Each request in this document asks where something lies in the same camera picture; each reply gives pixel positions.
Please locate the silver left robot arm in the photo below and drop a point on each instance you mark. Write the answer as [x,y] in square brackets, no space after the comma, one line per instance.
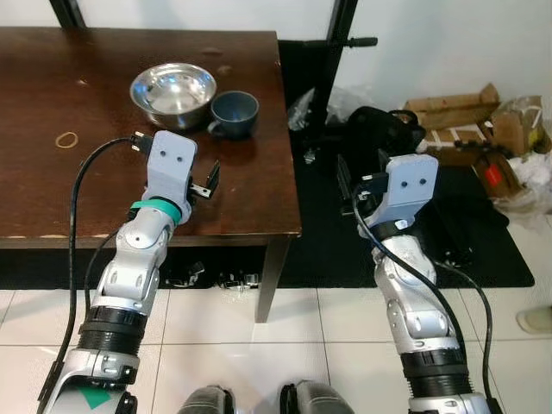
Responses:
[129,276]

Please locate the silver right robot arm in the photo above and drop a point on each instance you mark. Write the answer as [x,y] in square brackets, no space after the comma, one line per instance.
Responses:
[418,302]

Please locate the black fabric bag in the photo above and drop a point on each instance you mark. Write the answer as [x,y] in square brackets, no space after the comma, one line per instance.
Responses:
[379,129]

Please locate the dark blue ceramic mug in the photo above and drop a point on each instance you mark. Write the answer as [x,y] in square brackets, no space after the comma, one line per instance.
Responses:
[235,114]

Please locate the clear plastic bag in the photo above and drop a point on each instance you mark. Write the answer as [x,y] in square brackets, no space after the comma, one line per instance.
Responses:
[302,108]

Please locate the silver clutter under table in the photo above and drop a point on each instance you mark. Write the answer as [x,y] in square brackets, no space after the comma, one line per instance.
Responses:
[207,278]

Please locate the dark brown wooden table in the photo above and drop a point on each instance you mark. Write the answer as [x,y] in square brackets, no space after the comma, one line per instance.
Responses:
[103,190]

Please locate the stainless steel bowl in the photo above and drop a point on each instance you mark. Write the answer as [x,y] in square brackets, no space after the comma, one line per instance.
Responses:
[172,90]

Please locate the brown cardboard box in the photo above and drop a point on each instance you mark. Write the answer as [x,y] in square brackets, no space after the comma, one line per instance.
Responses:
[453,112]

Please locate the brown box with red label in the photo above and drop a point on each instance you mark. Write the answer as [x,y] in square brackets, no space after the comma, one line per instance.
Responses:
[493,177]

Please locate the black floor mat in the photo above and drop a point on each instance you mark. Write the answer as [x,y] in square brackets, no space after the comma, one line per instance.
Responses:
[483,250]

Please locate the tan rubber band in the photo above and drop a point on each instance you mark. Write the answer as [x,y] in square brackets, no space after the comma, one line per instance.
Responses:
[58,142]

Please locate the white plastic bag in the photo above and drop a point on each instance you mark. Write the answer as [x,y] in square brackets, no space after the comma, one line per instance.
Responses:
[536,177]

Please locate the brown paper bag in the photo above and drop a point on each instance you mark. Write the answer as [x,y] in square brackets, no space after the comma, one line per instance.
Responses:
[516,125]

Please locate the beige slipper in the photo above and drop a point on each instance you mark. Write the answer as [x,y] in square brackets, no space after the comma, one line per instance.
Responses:
[536,321]

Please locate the grey right robot leg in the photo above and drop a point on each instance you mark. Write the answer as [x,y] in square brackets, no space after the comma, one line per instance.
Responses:
[315,398]

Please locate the grey robot leg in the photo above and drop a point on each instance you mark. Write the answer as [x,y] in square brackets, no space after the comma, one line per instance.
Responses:
[207,401]
[315,398]

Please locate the grey left robot leg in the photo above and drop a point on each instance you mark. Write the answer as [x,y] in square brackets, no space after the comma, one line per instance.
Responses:
[207,401]

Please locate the black slanted metal bar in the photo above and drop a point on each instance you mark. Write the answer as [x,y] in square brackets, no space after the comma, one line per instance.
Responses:
[65,12]

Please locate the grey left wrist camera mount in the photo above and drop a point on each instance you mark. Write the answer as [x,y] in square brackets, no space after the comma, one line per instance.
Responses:
[171,168]

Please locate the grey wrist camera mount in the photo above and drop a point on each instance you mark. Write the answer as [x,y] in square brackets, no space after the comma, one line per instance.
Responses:
[410,190]
[171,168]

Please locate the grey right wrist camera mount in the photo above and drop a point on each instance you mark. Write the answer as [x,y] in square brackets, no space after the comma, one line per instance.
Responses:
[410,190]

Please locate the black metal stand post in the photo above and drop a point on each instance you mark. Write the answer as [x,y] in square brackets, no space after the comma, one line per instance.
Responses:
[341,52]

